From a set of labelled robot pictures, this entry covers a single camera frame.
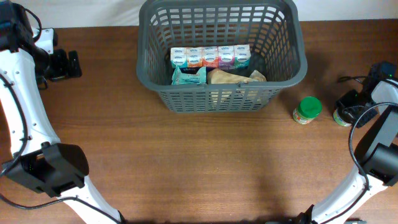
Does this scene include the small tin can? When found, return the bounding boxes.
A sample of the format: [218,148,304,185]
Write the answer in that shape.
[333,108,353,127]

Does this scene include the green lid jar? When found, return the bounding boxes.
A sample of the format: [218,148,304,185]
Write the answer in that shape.
[292,96,322,124]

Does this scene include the grey plastic shopping basket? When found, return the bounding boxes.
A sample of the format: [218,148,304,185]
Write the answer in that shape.
[136,0,308,113]

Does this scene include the teal snack wrapper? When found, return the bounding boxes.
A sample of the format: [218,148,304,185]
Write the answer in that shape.
[172,67,206,85]

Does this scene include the multipack of tissue packets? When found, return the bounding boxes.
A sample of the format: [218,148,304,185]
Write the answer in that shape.
[170,45,251,70]

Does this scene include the brown paper pouch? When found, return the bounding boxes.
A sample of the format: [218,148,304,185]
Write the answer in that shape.
[206,68,268,103]

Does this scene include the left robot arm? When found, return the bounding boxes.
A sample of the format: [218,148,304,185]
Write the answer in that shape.
[1,1,125,223]

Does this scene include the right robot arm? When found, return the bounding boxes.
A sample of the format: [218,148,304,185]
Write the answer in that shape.
[291,61,397,223]

